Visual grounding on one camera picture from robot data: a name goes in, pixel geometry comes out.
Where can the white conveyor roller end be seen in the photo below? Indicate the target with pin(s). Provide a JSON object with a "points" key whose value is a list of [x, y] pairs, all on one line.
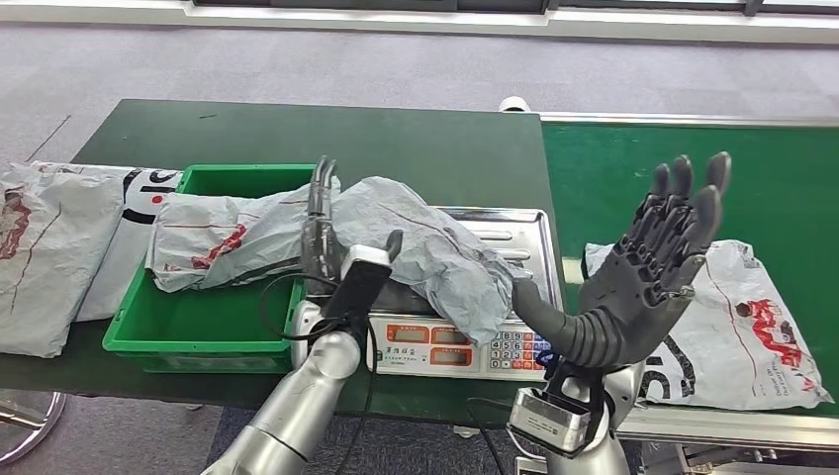
{"points": [[513, 105]]}

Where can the chrome chair base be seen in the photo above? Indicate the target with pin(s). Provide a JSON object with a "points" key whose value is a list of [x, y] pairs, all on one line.
{"points": [[57, 419]]}

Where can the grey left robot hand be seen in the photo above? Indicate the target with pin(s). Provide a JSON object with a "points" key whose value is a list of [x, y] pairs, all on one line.
{"points": [[320, 249]]}

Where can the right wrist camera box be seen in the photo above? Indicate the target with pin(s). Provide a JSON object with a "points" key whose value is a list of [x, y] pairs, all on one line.
{"points": [[547, 419]]}

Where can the small grey parcel red print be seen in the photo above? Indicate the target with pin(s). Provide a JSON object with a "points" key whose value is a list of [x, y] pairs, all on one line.
{"points": [[223, 236]]}

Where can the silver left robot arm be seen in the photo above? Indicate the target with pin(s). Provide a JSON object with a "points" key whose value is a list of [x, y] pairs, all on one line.
{"points": [[295, 406]]}

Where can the grey parcel red line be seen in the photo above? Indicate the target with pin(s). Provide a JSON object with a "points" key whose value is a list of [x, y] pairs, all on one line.
{"points": [[446, 262]]}

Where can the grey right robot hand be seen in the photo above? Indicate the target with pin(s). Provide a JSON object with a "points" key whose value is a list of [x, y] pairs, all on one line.
{"points": [[649, 275]]}

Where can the white scale with steel tray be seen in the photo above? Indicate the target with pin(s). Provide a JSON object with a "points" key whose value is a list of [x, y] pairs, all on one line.
{"points": [[452, 357]]}

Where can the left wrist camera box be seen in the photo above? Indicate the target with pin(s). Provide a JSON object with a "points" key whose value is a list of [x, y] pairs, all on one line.
{"points": [[357, 288]]}

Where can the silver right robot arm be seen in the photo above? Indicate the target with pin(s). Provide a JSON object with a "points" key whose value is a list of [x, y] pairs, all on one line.
{"points": [[590, 341]]}

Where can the white parcel black letters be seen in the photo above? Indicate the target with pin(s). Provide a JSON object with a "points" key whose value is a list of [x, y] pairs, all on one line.
{"points": [[128, 256]]}

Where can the grey parcel dark red print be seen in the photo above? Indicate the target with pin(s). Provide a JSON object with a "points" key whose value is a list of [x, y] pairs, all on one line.
{"points": [[46, 275]]}

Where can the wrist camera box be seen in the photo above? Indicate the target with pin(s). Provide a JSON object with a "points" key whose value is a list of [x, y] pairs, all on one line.
{"points": [[547, 419], [357, 288]]}

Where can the large grey parcel black letters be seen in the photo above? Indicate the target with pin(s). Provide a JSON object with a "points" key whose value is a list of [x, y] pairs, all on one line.
{"points": [[754, 328]]}

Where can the green plastic crate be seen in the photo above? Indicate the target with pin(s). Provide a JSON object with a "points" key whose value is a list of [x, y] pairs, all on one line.
{"points": [[196, 328]]}

